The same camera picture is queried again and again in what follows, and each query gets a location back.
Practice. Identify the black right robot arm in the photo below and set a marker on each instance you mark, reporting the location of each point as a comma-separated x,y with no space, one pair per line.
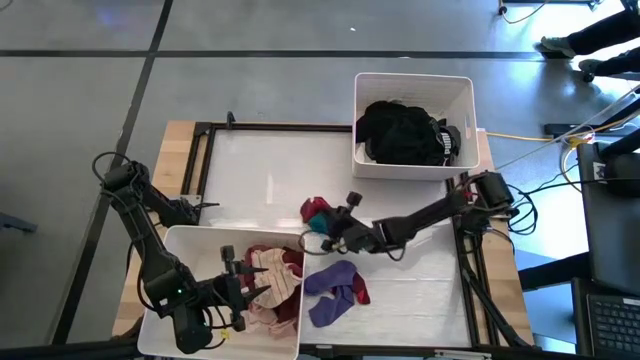
435,215

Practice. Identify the black clamp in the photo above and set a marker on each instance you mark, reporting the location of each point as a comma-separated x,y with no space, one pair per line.
230,120

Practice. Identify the person's shoe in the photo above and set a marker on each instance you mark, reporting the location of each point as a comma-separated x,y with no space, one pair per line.
557,45
590,67

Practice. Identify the white woven-texture plastic basket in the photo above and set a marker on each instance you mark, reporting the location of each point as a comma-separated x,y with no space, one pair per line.
410,87
200,245

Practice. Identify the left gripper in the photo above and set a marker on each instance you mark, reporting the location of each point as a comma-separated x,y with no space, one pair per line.
227,292

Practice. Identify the black desk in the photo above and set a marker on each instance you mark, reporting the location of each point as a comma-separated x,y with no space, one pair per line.
615,240

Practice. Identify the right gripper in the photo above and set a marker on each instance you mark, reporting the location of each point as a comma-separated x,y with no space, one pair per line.
360,237

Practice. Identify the person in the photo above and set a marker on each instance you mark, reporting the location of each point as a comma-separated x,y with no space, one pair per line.
605,32

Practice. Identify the black laptop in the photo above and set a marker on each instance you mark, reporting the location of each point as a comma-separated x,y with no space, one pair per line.
615,325

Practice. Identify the pink garment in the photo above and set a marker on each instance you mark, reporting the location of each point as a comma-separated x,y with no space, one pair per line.
270,322

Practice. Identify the black Puma waistband shorts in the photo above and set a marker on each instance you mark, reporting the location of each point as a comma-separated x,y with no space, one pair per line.
447,142

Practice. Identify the large black garment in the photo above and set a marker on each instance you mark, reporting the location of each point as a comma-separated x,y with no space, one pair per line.
400,135

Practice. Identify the black rig frame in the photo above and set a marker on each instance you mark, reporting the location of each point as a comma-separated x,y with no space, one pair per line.
60,352

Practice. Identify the black floor stand foot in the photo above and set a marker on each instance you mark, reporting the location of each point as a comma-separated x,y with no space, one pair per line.
17,223

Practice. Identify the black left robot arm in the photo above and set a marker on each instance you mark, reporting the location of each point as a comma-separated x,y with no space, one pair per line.
150,260

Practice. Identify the black metal table frame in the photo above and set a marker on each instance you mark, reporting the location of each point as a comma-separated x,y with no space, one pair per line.
280,127

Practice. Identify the dark red sock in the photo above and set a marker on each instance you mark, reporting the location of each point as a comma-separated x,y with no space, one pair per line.
315,207
361,290

